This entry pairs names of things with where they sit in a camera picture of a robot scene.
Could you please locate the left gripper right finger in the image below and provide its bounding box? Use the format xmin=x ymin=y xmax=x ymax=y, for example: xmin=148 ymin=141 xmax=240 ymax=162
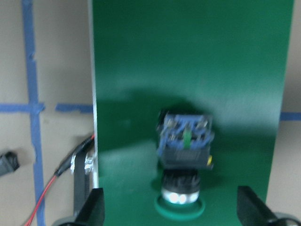
xmin=237 ymin=186 xmax=301 ymax=226

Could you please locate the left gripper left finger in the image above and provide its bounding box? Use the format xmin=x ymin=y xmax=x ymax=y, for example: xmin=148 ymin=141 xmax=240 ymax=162
xmin=54 ymin=188 xmax=105 ymax=226

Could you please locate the green push button switch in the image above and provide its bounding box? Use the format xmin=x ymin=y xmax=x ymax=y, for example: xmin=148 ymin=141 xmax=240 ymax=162
xmin=154 ymin=109 xmax=216 ymax=218

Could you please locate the green conveyor belt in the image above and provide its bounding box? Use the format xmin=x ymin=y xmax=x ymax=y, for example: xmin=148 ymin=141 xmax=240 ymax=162
xmin=91 ymin=0 xmax=294 ymax=226

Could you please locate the red black wire with board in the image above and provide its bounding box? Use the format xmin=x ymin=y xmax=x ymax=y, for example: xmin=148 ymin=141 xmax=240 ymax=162
xmin=0 ymin=134 xmax=96 ymax=226

